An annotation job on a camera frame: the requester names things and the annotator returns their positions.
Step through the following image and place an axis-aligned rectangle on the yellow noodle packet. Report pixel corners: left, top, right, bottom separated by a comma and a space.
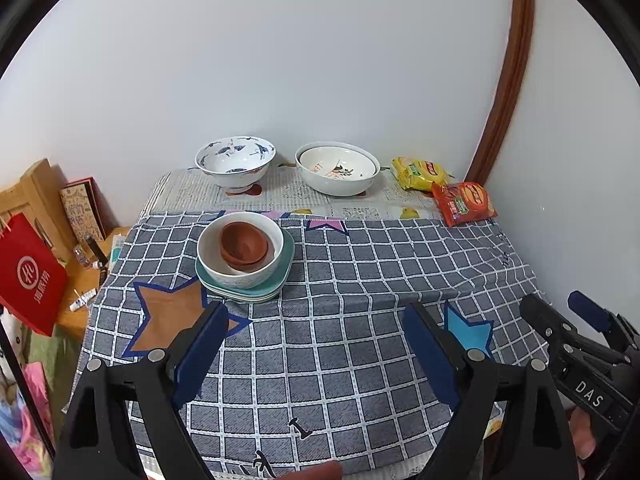
391, 156, 451, 192

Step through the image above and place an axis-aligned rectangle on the wooden board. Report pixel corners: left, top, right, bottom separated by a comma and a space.
0, 158, 76, 261

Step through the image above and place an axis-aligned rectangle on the red noodle packet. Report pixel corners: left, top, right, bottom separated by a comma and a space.
431, 181, 497, 228

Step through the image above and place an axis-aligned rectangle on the small brown bowl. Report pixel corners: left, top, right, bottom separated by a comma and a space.
221, 247, 271, 267
221, 221, 271, 259

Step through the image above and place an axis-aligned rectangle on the grey checked tablecloth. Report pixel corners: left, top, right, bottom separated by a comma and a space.
70, 210, 556, 480

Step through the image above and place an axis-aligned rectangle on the newspaper print table cover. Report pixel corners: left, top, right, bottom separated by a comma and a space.
142, 162, 446, 222

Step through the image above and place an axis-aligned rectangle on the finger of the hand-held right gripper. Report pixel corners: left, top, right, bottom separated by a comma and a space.
567, 290, 640, 352
520, 293, 626, 367

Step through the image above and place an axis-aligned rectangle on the white bowl with floral print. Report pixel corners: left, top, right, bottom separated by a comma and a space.
298, 146, 377, 181

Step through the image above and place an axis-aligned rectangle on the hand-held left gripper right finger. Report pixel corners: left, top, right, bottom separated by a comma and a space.
402, 301, 581, 480

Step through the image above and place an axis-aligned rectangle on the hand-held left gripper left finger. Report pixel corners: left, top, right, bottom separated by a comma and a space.
52, 301, 231, 480

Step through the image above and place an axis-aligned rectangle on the patterned brown box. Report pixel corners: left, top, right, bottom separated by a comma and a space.
60, 176, 107, 242

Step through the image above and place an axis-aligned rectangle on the person's right hand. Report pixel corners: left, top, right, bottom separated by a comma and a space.
570, 402, 602, 467

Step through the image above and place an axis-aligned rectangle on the plain white bowl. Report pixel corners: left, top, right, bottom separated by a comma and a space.
197, 211, 285, 291

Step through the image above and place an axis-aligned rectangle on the pink cloth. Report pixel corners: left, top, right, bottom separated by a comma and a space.
0, 362, 53, 478

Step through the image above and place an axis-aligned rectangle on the green cloth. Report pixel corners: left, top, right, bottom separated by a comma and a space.
27, 325, 83, 401

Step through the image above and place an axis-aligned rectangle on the wooden side table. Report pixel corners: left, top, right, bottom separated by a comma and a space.
50, 227, 131, 341

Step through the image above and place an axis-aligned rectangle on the brown wooden door frame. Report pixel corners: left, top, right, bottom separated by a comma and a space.
467, 0, 536, 196

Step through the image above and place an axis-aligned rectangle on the white bowl with blue birds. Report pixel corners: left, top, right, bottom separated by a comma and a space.
194, 136, 276, 193

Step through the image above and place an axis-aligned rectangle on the blue square plate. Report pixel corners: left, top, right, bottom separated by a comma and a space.
194, 230, 296, 298

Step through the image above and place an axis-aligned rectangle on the red paper bag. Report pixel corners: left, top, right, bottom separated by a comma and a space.
0, 212, 68, 337

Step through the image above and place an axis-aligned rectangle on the large white bowl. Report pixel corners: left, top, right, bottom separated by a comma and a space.
294, 141, 381, 196

